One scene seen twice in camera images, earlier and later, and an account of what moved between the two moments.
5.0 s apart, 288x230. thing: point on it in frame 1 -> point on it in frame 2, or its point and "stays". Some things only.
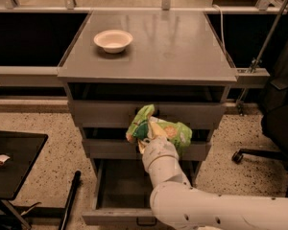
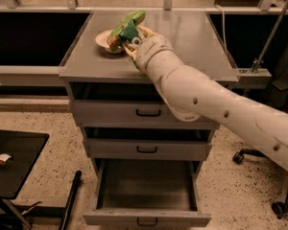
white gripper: [158, 151] -> [151, 53]
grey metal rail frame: [27, 76] stays
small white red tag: [0, 158] stays
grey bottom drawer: [122, 192] stays
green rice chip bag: [179, 132] -> [127, 31]
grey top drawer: [113, 105] stays
